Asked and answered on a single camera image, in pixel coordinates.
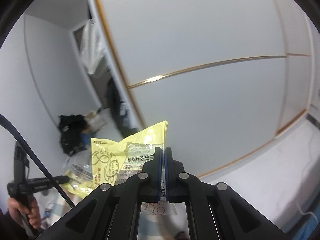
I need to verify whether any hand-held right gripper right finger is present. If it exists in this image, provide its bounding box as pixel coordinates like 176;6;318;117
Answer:
164;147;292;240

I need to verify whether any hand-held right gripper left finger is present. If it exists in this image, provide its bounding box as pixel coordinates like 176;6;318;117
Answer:
35;147;163;240

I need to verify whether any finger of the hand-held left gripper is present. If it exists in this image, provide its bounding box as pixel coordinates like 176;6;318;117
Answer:
49;175;71;187

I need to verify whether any yellow snack packet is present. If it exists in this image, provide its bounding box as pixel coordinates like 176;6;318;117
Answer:
64;164;100;200
90;120;179;217

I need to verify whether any white shoulder bag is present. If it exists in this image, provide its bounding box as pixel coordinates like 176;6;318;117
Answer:
80;19;105;75

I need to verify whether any person's left hand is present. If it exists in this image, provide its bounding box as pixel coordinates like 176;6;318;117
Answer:
7;197;42;230

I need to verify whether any checked blanket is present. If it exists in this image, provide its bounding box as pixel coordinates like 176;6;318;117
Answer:
35;186;190;240

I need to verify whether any black backpack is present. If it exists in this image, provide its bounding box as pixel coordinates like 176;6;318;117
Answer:
58;115;88;155

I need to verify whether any blue bag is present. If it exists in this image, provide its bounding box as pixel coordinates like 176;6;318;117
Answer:
79;132;92;153

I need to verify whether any brown paper bag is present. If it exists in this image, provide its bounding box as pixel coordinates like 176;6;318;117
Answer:
86;110;108;133

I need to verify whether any black coat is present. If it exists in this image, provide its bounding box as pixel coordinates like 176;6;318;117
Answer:
106;79;140;138

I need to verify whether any white wardrobe gold trim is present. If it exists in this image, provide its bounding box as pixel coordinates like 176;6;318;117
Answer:
91;0;314;178

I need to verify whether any grey door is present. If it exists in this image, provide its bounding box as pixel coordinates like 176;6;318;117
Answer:
72;26;87;55

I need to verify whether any black braided cable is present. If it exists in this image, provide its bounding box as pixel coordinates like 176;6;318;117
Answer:
0;114;75;209

